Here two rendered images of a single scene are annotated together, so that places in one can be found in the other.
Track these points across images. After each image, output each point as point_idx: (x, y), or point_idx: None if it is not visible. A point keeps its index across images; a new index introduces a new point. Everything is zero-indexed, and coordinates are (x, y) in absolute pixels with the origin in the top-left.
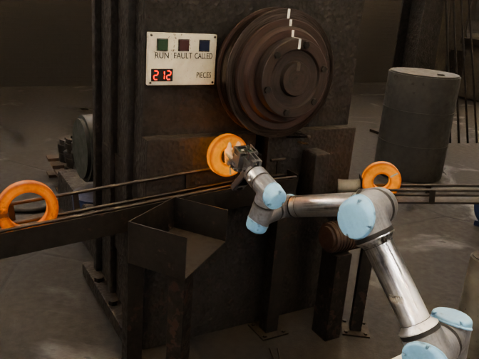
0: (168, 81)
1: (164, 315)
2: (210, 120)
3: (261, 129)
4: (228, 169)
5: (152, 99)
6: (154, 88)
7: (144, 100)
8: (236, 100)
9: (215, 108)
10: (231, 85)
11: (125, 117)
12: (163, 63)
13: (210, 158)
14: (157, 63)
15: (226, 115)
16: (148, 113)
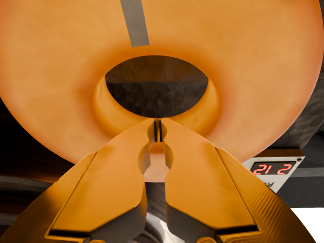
0: (262, 161)
1: None
2: (163, 92)
3: (11, 189)
4: (154, 7)
5: (299, 129)
6: (286, 143)
7: (317, 127)
8: (152, 230)
9: (152, 114)
10: (170, 241)
11: None
12: (262, 178)
13: (303, 107)
14: (271, 178)
15: (120, 101)
16: (322, 106)
